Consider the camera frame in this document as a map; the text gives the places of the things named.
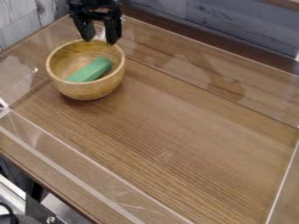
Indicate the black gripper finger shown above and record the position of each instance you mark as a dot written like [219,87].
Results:
[112,23]
[84,26]

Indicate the green rectangular block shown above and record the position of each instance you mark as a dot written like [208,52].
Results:
[92,71]

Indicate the black metal bracket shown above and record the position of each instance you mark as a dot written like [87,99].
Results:
[38,211]

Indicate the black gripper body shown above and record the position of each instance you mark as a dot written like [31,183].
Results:
[84,7]

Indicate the brown wooden bowl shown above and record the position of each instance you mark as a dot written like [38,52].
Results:
[70,58]

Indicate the clear acrylic tray wall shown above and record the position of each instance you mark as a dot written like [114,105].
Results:
[192,144]

